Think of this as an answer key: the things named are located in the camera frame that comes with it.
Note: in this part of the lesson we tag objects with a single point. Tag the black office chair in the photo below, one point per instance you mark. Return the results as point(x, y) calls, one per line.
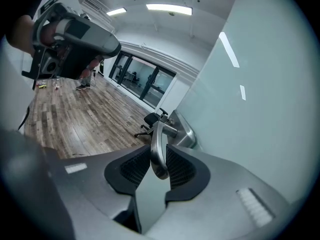
point(151, 120)

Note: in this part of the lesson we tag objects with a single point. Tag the frosted glass door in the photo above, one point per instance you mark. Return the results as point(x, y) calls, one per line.
point(250, 96)

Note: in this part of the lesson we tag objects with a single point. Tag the small floor litter pile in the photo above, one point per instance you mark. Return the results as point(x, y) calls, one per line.
point(57, 85)

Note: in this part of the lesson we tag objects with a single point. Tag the white wall pipe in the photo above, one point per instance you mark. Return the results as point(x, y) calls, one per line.
point(160, 54)

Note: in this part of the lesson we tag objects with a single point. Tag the black framed glass window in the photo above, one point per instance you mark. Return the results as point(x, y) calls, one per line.
point(140, 76)

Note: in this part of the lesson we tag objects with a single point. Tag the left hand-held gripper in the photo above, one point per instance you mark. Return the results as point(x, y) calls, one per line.
point(72, 61)

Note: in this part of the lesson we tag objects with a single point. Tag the person's left forearm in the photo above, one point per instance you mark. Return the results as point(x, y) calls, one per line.
point(20, 34)

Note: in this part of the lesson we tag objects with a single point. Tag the ceiling air vent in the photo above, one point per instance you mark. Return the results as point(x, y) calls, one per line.
point(92, 4)

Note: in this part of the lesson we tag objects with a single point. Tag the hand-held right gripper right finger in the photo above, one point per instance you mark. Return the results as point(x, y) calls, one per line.
point(220, 196)

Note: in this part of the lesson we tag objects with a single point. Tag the rectangular ceiling light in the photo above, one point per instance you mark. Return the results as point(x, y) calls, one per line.
point(168, 9)
point(116, 11)

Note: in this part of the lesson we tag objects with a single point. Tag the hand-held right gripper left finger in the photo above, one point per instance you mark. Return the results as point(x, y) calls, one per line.
point(95, 184)

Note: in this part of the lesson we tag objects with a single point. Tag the yellow floor object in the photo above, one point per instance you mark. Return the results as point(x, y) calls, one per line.
point(41, 86)

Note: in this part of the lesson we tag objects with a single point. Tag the person's left hand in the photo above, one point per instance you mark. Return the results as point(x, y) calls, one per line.
point(48, 34)

